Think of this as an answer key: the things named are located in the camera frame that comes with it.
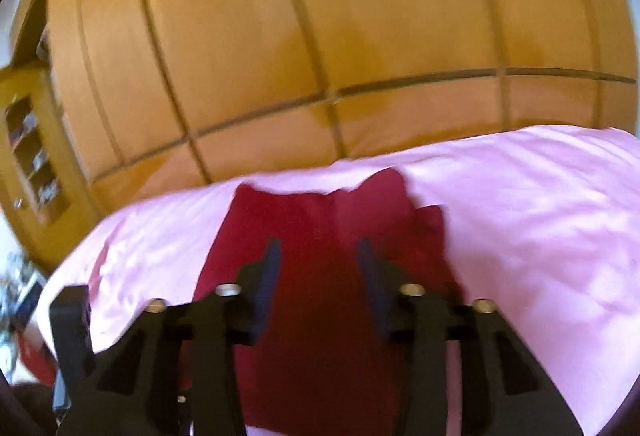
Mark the red box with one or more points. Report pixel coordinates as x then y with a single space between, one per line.
37 351

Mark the wooden wardrobe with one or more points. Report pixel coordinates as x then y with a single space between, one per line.
320 45

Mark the wooden shelf unit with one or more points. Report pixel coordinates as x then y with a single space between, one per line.
35 155

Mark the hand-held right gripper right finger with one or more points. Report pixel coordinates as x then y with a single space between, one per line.
372 286

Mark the pink bed sheet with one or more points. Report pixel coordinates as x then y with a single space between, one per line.
525 216

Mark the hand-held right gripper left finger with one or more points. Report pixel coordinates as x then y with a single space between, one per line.
267 286

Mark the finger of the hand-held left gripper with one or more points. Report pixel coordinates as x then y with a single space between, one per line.
70 331

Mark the maroon long-sleeve shirt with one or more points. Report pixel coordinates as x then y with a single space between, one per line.
310 226

